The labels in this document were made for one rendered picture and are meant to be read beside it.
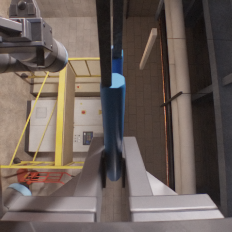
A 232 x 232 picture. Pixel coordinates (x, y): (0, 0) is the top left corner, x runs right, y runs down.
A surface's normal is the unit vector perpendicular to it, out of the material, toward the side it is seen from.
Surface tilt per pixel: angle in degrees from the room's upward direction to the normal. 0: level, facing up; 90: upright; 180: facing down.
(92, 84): 90
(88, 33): 90
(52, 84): 90
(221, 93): 90
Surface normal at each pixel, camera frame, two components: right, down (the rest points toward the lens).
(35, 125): 0.01, -0.11
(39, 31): 0.01, 0.17
